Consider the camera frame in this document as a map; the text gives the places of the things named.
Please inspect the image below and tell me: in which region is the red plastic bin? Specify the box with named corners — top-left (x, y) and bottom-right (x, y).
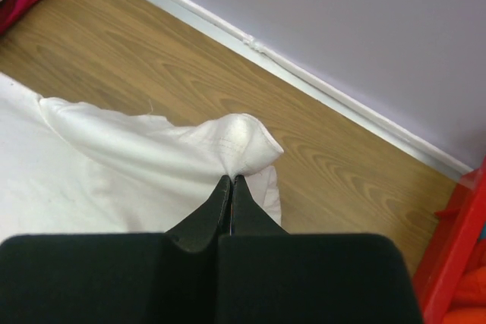
top-left (412, 164), bottom-right (485, 323)

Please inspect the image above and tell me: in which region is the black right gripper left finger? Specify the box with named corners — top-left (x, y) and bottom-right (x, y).
top-left (1, 176), bottom-right (232, 323)

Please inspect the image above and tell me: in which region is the orange t-shirt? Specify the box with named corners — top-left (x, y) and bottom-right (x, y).
top-left (442, 266), bottom-right (485, 324)

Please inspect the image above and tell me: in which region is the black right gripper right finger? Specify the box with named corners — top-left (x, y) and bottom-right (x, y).
top-left (218, 176), bottom-right (422, 323)

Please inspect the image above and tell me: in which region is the white t-shirt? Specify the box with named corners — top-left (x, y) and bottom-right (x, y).
top-left (1, 75), bottom-right (282, 239)

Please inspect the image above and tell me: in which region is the teal t-shirt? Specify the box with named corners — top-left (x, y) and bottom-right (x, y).
top-left (479, 225), bottom-right (486, 240)

